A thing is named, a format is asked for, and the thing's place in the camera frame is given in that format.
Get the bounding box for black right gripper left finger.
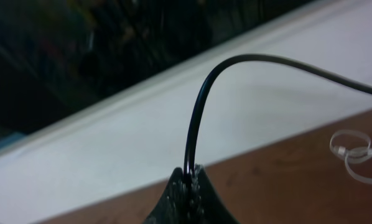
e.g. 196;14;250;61
142;167;188;224

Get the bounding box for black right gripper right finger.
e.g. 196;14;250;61
190;165;239;224

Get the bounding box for black USB cable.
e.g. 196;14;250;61
183;53;372;181

